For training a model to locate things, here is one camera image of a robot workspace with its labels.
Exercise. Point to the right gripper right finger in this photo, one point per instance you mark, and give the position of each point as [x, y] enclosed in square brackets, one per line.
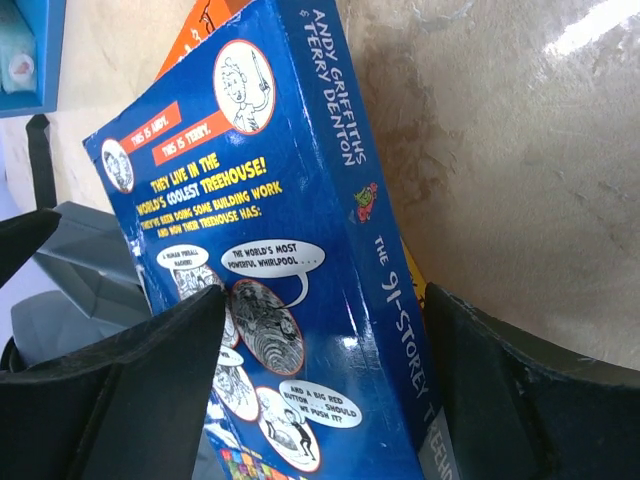
[521, 407]

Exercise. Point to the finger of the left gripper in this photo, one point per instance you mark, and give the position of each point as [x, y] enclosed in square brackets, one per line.
[22, 236]

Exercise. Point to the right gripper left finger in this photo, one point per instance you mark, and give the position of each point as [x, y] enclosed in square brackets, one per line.
[131, 406]

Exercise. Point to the blue treehouse book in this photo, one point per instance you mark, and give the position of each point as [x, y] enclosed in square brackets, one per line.
[251, 165]

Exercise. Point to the blue student backpack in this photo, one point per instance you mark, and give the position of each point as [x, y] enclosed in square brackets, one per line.
[39, 152]

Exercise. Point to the teal tissue pack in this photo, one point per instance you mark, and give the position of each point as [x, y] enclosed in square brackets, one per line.
[18, 51]

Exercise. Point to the blue shelf unit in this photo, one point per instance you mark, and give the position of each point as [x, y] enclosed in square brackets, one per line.
[46, 20]

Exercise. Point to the orange book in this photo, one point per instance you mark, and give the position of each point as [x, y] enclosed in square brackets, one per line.
[203, 19]

